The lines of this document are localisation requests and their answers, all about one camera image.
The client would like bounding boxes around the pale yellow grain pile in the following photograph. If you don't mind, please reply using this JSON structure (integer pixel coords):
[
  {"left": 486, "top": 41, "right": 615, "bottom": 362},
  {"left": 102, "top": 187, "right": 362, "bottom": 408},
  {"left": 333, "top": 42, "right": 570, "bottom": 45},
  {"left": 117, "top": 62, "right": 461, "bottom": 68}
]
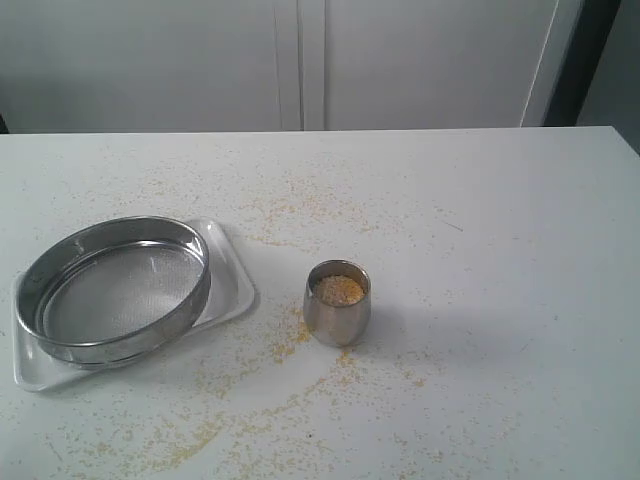
[{"left": 313, "top": 275, "right": 365, "bottom": 307}]

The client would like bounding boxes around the stainless steel cup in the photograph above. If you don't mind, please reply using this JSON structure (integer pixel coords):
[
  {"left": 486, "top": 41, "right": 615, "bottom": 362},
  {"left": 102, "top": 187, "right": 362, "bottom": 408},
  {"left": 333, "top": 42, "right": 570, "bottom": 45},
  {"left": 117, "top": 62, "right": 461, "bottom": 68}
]
[{"left": 303, "top": 259, "right": 371, "bottom": 347}]

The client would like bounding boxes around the round stainless steel sieve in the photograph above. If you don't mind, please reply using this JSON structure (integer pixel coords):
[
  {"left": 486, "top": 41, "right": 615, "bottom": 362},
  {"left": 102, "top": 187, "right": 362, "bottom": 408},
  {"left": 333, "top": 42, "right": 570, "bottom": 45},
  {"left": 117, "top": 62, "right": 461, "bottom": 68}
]
[{"left": 14, "top": 216, "right": 211, "bottom": 369}]

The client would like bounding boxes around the white rectangular plastic tray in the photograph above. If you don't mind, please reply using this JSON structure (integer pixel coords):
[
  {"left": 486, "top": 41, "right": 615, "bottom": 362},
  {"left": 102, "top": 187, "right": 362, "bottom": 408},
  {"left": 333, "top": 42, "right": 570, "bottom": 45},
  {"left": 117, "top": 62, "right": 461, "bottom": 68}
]
[{"left": 11, "top": 218, "right": 256, "bottom": 393}]

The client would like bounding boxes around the black vertical post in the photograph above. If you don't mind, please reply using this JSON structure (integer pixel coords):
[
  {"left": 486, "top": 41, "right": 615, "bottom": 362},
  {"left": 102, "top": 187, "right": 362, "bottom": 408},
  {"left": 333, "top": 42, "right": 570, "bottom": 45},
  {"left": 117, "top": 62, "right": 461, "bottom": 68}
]
[{"left": 543, "top": 0, "right": 622, "bottom": 127}]

